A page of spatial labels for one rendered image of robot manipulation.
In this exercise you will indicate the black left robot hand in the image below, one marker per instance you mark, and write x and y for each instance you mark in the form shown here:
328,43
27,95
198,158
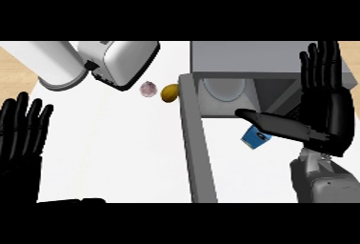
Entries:
18,146

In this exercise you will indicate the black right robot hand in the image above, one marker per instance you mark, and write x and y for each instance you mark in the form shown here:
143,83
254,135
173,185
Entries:
328,114

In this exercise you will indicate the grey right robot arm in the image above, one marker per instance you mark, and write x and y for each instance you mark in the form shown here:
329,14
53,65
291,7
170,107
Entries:
328,184

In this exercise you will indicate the blue milk carton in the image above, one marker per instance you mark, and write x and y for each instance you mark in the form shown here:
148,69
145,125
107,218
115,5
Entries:
256,137

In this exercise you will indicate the grey microwave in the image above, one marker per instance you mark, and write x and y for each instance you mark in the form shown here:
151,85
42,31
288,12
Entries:
263,63

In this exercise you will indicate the grey microwave door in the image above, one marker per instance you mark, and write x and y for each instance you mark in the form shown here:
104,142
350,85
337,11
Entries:
197,136

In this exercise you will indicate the white cylindrical appliance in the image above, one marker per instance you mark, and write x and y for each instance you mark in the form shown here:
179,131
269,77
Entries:
46,63

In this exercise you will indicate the pale pink garlic bulb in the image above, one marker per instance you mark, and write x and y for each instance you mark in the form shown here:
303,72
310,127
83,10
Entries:
148,89

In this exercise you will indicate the yellow lemon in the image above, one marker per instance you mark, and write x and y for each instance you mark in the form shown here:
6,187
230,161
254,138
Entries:
170,92

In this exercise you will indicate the white toaster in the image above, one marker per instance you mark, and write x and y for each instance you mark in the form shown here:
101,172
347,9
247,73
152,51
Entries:
124,62

